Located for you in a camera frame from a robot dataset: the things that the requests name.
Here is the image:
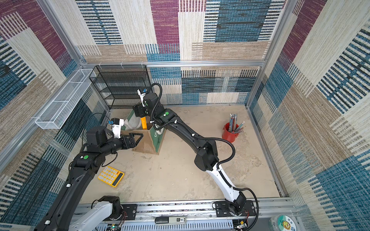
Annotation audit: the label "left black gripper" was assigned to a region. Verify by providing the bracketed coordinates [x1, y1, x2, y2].
[100, 133, 144, 157]

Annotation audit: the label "yellow utility knife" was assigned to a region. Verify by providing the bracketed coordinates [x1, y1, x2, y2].
[140, 117, 147, 130]

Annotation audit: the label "green Christmas burlap tote bag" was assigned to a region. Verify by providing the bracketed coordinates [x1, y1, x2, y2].
[121, 110, 165, 155]

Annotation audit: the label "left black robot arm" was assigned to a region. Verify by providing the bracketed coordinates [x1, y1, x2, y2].
[34, 126, 143, 231]

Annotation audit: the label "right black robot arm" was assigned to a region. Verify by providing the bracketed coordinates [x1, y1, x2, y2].
[133, 83, 259, 217]

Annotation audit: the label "yellow calculator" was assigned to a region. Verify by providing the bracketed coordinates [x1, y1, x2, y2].
[97, 166, 125, 188]

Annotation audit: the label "pencils in cup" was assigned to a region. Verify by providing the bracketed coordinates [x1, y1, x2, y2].
[227, 114, 245, 133]

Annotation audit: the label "red pencil cup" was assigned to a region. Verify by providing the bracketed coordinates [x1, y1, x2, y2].
[222, 123, 239, 143]

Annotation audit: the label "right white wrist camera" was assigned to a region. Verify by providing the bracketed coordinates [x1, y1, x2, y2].
[137, 88, 147, 107]

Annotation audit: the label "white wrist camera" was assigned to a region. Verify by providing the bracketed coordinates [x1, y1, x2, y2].
[110, 118, 124, 139]
[137, 88, 147, 107]

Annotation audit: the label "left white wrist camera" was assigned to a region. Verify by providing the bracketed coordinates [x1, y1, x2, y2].
[110, 118, 124, 139]

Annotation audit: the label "black wire mesh shelf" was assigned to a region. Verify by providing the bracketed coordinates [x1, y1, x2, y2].
[89, 64, 151, 109]

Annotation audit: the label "white wire mesh basket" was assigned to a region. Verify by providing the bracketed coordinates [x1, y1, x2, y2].
[35, 69, 93, 130]

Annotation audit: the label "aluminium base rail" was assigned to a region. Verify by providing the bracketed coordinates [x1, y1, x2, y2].
[49, 197, 298, 231]

